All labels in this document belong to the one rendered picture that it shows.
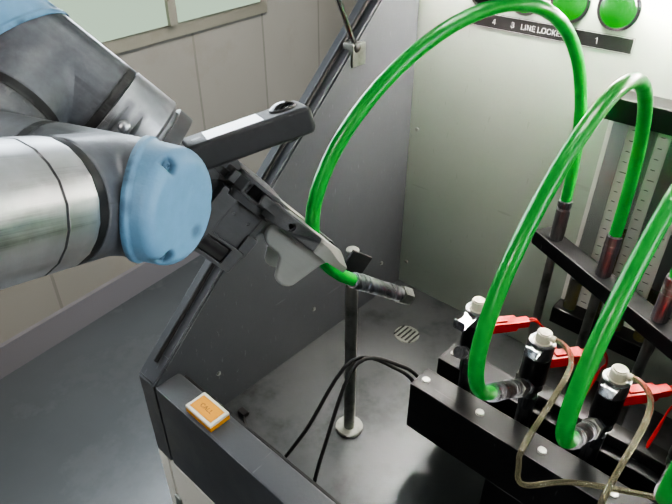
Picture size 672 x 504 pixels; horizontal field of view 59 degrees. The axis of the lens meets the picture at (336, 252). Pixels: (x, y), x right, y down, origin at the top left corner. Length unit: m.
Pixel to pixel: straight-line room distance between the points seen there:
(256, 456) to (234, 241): 0.30
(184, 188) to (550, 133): 0.63
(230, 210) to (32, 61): 0.18
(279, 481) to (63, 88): 0.46
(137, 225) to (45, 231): 0.05
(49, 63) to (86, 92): 0.03
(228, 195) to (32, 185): 0.23
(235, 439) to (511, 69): 0.62
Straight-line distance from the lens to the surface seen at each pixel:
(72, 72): 0.50
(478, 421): 0.75
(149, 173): 0.35
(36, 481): 2.06
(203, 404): 0.78
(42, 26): 0.50
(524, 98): 0.91
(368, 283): 0.64
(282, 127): 0.53
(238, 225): 0.53
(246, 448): 0.75
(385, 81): 0.54
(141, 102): 0.50
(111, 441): 2.08
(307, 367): 1.00
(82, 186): 0.33
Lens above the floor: 1.54
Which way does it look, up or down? 34 degrees down
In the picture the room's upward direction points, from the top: straight up
